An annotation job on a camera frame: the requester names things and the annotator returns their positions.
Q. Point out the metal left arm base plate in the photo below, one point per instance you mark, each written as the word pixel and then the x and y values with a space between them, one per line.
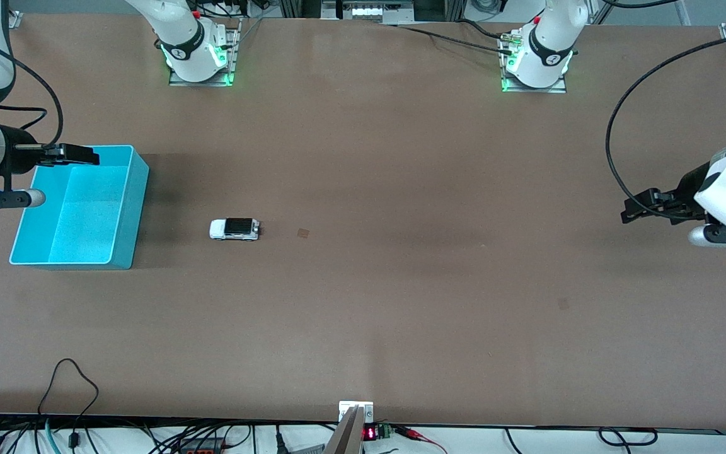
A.
pixel 507 85

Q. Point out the turquoise plastic bin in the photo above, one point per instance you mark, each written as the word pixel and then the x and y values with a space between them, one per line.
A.
pixel 79 208

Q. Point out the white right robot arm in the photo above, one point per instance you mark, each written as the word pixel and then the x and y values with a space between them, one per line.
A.
pixel 181 34

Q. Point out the white jeep toy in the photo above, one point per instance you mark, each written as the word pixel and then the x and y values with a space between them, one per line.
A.
pixel 234 229

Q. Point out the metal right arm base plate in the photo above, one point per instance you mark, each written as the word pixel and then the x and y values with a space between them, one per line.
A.
pixel 233 53

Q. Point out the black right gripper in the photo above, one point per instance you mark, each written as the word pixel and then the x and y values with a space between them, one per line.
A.
pixel 18 157

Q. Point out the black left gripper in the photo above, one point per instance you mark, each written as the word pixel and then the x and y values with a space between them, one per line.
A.
pixel 691 186

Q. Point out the red digit display module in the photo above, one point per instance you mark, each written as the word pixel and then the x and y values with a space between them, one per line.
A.
pixel 370 432

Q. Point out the lit background control unit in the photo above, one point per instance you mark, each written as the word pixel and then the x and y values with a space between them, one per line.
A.
pixel 369 9

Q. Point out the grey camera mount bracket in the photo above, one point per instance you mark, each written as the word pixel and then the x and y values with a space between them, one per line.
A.
pixel 353 422

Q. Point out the small brown square patch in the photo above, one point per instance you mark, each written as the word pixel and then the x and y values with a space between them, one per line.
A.
pixel 303 233

